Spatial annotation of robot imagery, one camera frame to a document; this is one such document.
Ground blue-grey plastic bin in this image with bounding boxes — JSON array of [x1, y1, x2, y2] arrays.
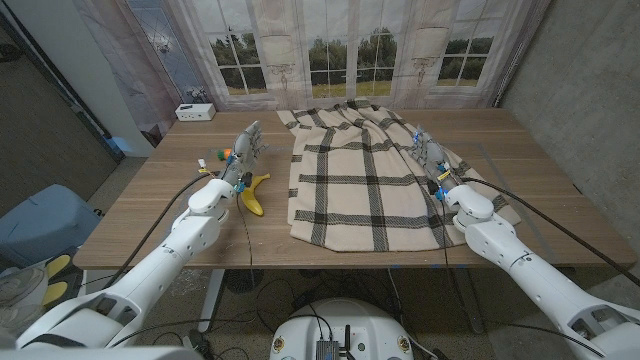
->
[[0, 183, 104, 269]]

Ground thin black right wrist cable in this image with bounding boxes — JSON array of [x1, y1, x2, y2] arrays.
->
[[438, 195, 452, 271]]

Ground yellow insole slipper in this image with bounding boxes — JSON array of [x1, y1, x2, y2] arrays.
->
[[42, 280, 69, 307], [45, 253, 72, 280]]

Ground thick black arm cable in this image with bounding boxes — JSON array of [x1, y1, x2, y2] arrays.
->
[[102, 171, 221, 290], [460, 176, 640, 289]]

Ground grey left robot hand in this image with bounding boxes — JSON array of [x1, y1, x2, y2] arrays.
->
[[218, 120, 270, 194]]

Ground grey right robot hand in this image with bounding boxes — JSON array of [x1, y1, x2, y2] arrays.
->
[[410, 125, 465, 198]]

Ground thin black left wrist cable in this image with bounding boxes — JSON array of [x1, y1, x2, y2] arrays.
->
[[233, 192, 255, 267]]

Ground yellow toy banana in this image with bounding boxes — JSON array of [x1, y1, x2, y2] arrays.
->
[[240, 172, 272, 217]]

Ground printed window backdrop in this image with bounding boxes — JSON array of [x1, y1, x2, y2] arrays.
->
[[72, 0, 551, 147]]

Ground black round floor fan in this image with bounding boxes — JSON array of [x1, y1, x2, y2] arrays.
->
[[223, 269, 265, 295]]

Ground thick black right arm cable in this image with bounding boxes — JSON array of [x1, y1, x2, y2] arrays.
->
[[460, 176, 640, 289]]

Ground white power strip box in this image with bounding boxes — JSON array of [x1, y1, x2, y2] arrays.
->
[[174, 102, 217, 122]]

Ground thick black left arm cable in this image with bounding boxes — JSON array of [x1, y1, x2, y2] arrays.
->
[[102, 171, 221, 290]]

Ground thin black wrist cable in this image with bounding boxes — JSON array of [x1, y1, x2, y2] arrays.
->
[[233, 192, 255, 267], [438, 195, 452, 271]]

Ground grey table leg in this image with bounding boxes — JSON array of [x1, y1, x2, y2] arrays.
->
[[452, 269, 486, 335]]

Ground white table leg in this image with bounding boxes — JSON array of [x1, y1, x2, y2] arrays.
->
[[198, 269, 226, 334]]

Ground cream plaid scarf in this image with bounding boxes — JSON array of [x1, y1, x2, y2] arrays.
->
[[276, 98, 522, 253]]

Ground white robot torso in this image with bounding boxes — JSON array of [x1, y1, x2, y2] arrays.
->
[[269, 298, 415, 360]]

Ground white sneaker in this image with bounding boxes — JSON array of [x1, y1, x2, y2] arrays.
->
[[0, 267, 49, 303], [0, 302, 42, 332]]

